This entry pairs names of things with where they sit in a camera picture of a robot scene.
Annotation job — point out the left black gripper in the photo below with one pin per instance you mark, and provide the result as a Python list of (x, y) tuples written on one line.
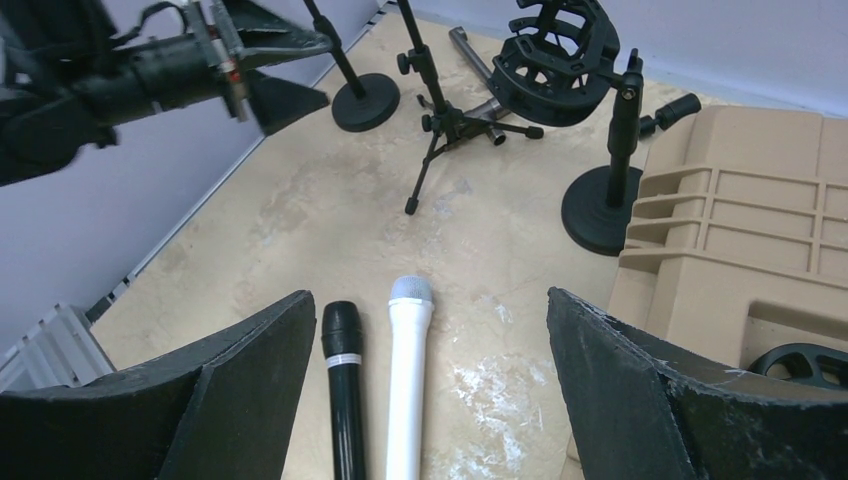
[(173, 73)]

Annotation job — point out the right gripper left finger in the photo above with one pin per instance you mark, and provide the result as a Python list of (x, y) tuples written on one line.
[(221, 407)]

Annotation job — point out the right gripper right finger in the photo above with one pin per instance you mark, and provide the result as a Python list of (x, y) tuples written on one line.
[(643, 408)]

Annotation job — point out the black microphone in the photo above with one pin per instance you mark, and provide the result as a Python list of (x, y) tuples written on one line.
[(342, 345)]

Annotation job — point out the white microphone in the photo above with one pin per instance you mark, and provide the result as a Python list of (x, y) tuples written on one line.
[(410, 311)]

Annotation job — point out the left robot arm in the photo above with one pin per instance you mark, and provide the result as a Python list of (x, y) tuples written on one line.
[(70, 78)]

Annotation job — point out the black clip microphone stand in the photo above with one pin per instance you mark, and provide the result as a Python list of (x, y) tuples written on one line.
[(364, 102)]

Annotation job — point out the black tripod microphone stand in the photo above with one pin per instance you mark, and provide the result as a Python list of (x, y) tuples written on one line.
[(449, 125)]

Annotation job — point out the tan hard plastic case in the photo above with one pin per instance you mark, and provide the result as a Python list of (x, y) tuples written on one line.
[(737, 245)]

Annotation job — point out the grey metal tube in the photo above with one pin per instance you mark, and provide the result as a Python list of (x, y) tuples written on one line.
[(490, 109)]

